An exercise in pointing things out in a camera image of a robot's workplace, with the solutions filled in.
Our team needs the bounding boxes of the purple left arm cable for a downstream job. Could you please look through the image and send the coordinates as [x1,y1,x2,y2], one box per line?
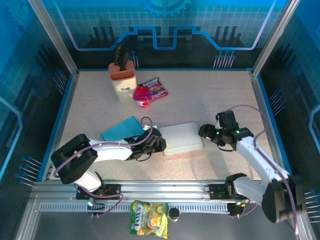
[53,116,154,218]

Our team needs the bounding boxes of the aluminium frame post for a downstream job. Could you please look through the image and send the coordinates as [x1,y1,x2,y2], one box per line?
[251,0,302,77]
[27,0,80,77]

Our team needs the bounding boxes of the black handled knife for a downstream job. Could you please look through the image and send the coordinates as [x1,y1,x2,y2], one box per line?
[119,47,131,73]
[114,44,124,66]

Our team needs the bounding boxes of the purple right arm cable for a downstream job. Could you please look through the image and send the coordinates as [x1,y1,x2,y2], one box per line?
[226,105,300,236]

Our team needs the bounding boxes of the white paper box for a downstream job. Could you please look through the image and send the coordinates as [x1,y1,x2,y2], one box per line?
[159,121,205,156]

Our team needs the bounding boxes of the beige knife block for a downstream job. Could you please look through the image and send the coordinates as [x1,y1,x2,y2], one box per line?
[108,61,138,104]

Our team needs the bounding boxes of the black round knob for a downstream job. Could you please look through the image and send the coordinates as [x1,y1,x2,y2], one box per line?
[168,207,181,223]

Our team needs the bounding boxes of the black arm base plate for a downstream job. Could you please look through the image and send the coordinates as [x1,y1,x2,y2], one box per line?
[75,183,123,201]
[208,183,254,201]

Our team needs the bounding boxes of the blue paper box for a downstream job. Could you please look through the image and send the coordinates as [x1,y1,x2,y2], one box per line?
[100,115,146,142]

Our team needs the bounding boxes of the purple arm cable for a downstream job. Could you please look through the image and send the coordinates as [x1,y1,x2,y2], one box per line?
[53,116,154,218]
[226,105,300,236]

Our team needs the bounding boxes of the yellow candy bag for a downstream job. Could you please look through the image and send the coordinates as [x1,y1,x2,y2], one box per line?
[129,199,169,239]

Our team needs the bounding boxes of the grey slotted cable duct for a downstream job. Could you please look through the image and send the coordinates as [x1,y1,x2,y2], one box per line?
[39,201,232,213]

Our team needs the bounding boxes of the aluminium side rail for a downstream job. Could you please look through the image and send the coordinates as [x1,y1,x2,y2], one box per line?
[37,71,80,182]
[249,71,292,181]

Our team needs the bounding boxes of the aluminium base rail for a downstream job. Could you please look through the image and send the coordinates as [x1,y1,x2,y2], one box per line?
[29,178,301,201]

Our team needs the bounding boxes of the pink lidded cup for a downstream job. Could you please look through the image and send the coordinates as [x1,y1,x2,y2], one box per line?
[132,86,152,109]

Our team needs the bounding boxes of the pink candy bag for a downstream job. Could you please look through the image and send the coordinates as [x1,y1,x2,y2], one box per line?
[138,76,169,102]

